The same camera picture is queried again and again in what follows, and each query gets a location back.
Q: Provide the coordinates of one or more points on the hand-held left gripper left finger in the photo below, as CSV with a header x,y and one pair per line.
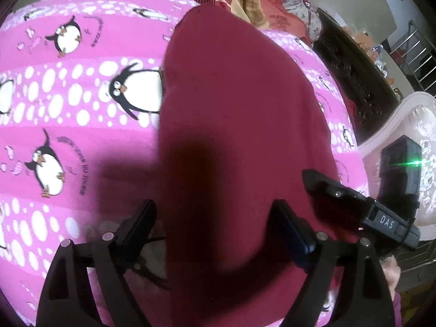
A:
x,y
141,224

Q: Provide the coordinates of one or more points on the maroon sweatshirt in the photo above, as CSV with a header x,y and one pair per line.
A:
x,y
238,109

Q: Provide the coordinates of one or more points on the dark carved headboard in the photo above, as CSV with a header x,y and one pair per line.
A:
x,y
354,75

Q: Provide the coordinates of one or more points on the person's right hand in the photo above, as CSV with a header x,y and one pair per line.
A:
x,y
391,274

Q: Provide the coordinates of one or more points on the pink upholstered armchair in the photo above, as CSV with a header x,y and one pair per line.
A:
x,y
408,119

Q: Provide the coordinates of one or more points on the pink penguin print bedsheet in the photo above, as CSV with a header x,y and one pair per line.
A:
x,y
85,126

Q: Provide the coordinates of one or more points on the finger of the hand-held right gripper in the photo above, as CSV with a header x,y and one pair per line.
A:
x,y
337,194

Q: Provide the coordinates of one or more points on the metal rack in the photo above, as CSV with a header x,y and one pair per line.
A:
x,y
417,54

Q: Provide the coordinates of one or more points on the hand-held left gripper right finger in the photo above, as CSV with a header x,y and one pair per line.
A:
x,y
293,235

